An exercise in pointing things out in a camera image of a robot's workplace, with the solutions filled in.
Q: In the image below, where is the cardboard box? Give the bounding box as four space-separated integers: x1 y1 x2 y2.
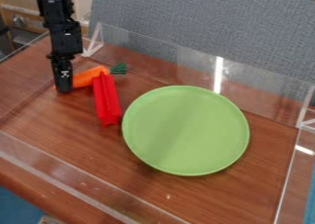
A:
0 0 92 19

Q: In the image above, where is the clear acrylic triangle bracket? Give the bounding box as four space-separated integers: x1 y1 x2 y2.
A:
82 22 103 57

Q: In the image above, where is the wooden shelf with knob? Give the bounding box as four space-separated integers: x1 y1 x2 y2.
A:
0 4 91 36

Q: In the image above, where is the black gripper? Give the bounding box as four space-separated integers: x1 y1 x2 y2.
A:
36 0 83 92

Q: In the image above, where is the green round plate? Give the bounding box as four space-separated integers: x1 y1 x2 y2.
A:
122 86 250 176

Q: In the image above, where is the orange toy carrot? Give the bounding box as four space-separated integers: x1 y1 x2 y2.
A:
54 63 128 91

